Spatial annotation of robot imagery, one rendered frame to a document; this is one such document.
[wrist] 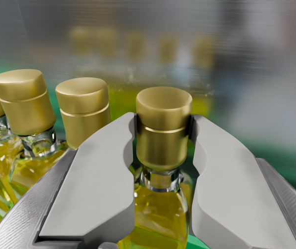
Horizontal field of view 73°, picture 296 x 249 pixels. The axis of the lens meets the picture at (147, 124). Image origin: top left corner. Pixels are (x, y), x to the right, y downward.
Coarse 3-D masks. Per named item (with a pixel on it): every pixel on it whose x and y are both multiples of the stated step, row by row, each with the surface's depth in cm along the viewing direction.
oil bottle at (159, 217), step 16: (144, 192) 15; (176, 192) 15; (192, 192) 16; (144, 208) 14; (160, 208) 14; (176, 208) 14; (144, 224) 15; (160, 224) 14; (176, 224) 14; (128, 240) 16; (144, 240) 16; (160, 240) 15; (176, 240) 14
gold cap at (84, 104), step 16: (80, 80) 14; (96, 80) 14; (64, 96) 12; (80, 96) 12; (96, 96) 13; (64, 112) 13; (80, 112) 13; (96, 112) 13; (80, 128) 13; (96, 128) 14; (80, 144) 14
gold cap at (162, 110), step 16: (144, 96) 12; (160, 96) 12; (176, 96) 12; (144, 112) 11; (160, 112) 11; (176, 112) 11; (144, 128) 12; (160, 128) 11; (176, 128) 11; (144, 144) 12; (160, 144) 12; (176, 144) 12; (144, 160) 13; (160, 160) 12; (176, 160) 13
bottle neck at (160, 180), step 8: (144, 168) 14; (152, 168) 13; (176, 168) 14; (144, 176) 14; (152, 176) 14; (160, 176) 14; (168, 176) 14; (176, 176) 14; (144, 184) 15; (152, 184) 14; (160, 184) 14; (168, 184) 14; (176, 184) 15; (160, 192) 14
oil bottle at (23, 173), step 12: (60, 144) 19; (24, 156) 18; (48, 156) 18; (60, 156) 18; (12, 168) 18; (24, 168) 17; (36, 168) 17; (48, 168) 17; (12, 180) 18; (24, 180) 17; (36, 180) 17; (24, 192) 18
